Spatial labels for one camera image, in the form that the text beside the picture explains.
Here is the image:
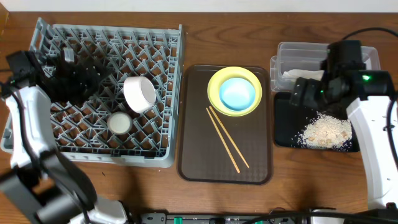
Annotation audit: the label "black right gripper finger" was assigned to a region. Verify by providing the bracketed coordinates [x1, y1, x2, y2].
[303, 79, 320, 109]
[290, 77, 307, 106]

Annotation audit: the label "white napkin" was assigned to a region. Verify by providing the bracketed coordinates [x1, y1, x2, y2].
[282, 69, 324, 80]

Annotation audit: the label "rice grains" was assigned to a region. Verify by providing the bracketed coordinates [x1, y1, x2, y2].
[294, 112, 353, 151]

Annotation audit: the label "light blue bowl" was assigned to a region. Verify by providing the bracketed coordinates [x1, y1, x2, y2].
[219, 78, 256, 111]

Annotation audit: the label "small white cup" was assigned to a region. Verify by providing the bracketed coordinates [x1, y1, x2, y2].
[107, 112, 132, 134]

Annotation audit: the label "yellow plate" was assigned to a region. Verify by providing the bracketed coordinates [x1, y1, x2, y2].
[207, 67, 262, 117]

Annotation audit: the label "pink white bowl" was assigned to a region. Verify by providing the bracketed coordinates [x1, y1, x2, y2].
[123, 77, 156, 113]

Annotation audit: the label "wooden chopstick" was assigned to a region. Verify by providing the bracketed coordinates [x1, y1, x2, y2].
[206, 108, 240, 174]
[208, 106, 250, 169]

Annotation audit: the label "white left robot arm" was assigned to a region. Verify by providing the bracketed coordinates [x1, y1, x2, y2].
[1, 51, 129, 223]

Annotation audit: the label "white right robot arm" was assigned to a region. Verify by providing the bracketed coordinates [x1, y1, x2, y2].
[290, 68, 397, 223]

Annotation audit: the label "clear plastic waste bin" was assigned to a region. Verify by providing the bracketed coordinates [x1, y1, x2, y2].
[269, 41, 382, 93]

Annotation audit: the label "grey dishwasher rack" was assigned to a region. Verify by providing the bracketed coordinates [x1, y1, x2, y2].
[0, 17, 184, 169]

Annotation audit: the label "black plastic tray bin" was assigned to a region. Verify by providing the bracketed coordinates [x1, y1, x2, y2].
[274, 92, 359, 152]

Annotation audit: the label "brown serving tray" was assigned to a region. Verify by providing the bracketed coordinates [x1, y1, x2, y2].
[178, 65, 273, 185]

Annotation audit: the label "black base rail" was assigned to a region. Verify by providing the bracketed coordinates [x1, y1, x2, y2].
[132, 207, 397, 224]

